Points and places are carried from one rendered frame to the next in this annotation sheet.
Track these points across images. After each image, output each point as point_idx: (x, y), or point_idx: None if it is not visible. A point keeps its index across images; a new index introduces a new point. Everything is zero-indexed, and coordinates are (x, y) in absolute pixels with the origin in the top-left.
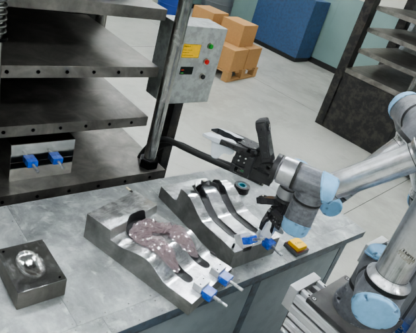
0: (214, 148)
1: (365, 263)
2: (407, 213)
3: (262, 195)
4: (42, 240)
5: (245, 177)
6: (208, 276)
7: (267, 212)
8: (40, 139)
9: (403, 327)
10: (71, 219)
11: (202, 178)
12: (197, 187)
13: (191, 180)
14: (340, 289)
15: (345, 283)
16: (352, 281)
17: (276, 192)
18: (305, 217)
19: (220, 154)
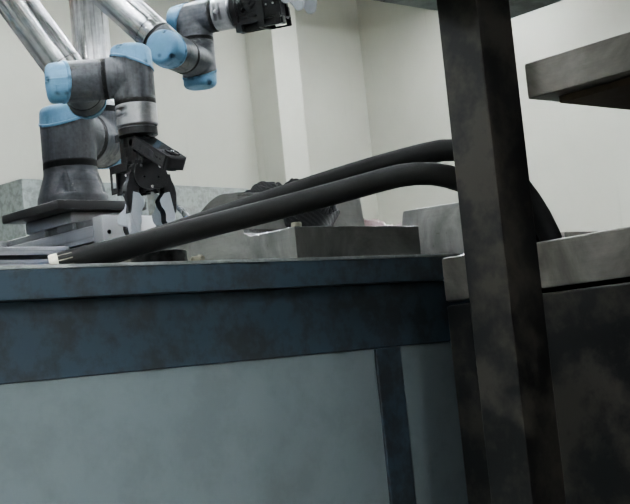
0: (313, 2)
1: (97, 120)
2: (108, 24)
3: (173, 150)
4: (561, 232)
5: (272, 28)
6: None
7: (164, 173)
8: None
9: None
10: None
11: (304, 226)
12: (317, 214)
13: (337, 226)
14: (100, 184)
15: (94, 174)
16: (96, 158)
17: (157, 123)
18: (199, 58)
19: (304, 7)
